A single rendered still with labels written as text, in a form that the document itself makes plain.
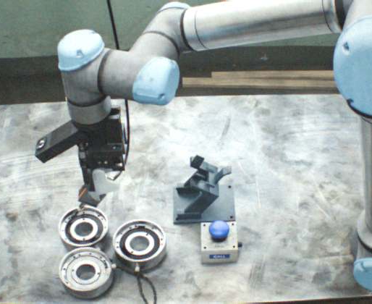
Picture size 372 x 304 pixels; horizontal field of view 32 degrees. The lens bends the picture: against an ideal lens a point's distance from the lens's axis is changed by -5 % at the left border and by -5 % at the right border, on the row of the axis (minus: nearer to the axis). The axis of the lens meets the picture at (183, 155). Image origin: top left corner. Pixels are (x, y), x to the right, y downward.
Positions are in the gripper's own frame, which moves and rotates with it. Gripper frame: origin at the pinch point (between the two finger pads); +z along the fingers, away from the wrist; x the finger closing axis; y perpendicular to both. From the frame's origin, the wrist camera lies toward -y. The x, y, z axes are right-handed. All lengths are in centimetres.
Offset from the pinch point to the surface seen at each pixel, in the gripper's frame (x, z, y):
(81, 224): 0.1, 10.8, -4.4
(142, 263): -10.7, 9.8, 8.6
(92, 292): -17.4, 9.9, -0.8
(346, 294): -18, 13, 48
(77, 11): 156, 59, -30
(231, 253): -9.0, 10.0, 25.8
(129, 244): -5.4, 10.6, 6.0
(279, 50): 155, 84, 58
